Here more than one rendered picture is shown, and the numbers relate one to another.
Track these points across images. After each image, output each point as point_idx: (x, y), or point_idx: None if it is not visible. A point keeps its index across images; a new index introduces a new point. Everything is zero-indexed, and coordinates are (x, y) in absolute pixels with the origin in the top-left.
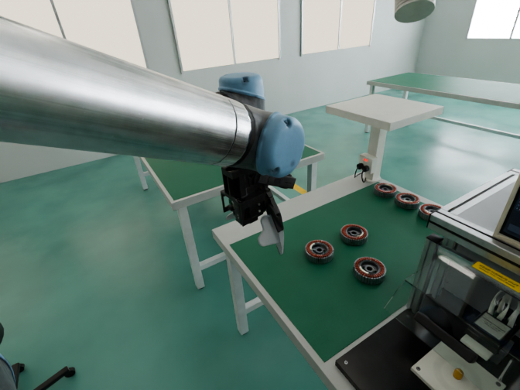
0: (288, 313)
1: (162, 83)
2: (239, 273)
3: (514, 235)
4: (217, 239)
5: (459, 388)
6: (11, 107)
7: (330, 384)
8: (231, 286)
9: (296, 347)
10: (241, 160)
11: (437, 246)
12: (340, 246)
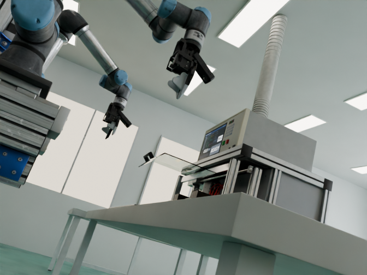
0: None
1: (106, 51)
2: (84, 251)
3: (200, 159)
4: (87, 213)
5: None
6: (90, 39)
7: (99, 210)
8: (73, 264)
9: (94, 217)
10: (112, 72)
11: (180, 178)
12: None
